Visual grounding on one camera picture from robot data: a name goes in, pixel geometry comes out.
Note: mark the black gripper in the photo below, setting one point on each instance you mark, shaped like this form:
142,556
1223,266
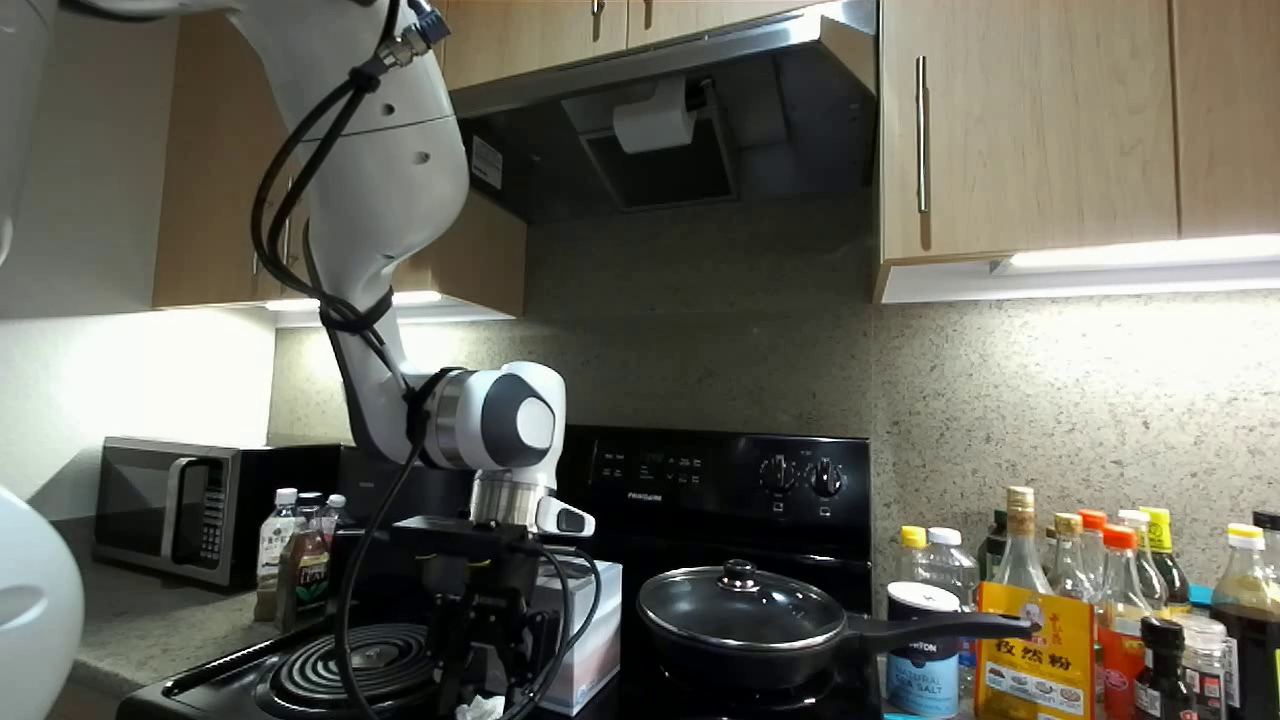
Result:
483,594

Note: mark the white tissue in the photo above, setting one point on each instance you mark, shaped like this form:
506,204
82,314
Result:
483,705

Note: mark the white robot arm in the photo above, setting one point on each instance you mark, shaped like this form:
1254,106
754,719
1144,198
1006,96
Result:
384,147

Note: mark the pale blue grey tissue box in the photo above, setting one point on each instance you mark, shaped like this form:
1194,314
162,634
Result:
594,626

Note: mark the small coil burner silver centre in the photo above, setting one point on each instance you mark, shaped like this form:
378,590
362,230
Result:
347,667

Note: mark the spice jars by microwave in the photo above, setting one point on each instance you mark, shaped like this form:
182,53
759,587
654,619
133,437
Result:
307,566

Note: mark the small bottle white cap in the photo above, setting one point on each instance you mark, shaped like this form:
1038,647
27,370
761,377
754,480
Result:
335,505

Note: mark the black frying pan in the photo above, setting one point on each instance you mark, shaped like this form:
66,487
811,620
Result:
720,667

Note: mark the clear bottle white cap label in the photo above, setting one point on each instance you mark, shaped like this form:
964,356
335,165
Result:
278,547

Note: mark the glass pan lid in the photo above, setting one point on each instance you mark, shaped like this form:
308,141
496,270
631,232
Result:
734,606

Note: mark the black electric stove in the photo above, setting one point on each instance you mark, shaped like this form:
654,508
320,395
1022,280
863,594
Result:
695,480

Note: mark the black stove knob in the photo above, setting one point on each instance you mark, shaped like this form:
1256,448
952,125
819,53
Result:
829,478
776,468

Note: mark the black silver microwave oven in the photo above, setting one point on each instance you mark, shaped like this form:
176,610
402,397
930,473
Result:
162,513

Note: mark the blue canister white lid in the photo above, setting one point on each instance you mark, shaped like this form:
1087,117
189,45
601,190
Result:
921,667

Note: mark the clear bottle yellow cap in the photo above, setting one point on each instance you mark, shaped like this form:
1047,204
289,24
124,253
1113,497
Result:
911,554

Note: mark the dark green glass bottle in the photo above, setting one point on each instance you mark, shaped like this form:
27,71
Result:
992,542

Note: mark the yellow labelled oil jug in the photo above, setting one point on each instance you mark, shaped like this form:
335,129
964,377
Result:
1033,661

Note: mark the tall bottle tan cap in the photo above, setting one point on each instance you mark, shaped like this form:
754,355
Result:
1022,547

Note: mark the white hood light cover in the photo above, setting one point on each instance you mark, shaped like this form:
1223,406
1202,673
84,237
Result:
654,121

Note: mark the steel range hood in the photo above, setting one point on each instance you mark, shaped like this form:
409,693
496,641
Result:
746,121

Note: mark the slim bottle orange cap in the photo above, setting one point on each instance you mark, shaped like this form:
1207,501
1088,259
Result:
1094,522

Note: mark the red labelled bottle orange cap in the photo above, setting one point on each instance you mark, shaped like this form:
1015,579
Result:
1121,626

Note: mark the light wood cabinet over hood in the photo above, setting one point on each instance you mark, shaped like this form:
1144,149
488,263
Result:
532,34

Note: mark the clear bottle pale cap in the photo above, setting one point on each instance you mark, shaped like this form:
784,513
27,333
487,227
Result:
1142,554

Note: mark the dark bottle black cap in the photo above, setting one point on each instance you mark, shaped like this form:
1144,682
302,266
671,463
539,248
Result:
1161,667

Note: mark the dark bottle yellow-green cap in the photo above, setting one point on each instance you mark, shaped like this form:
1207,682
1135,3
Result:
1164,554

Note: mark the white labelled jar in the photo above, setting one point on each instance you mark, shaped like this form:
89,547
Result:
1207,661

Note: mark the dark soy sauce bottle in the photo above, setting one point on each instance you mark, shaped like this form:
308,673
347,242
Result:
1248,667

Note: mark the golden oil bottle yellow cap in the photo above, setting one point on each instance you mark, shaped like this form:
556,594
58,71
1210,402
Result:
1245,574

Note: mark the long under-cabinet light strip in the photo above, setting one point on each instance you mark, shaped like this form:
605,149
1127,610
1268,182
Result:
1144,253

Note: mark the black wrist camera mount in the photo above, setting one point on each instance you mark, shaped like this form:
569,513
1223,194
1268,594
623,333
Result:
454,530

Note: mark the light wood corner wall cabinet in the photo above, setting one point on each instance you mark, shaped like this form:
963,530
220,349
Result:
212,175

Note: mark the light wood wall cabinet wide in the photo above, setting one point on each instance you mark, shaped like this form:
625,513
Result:
1043,121

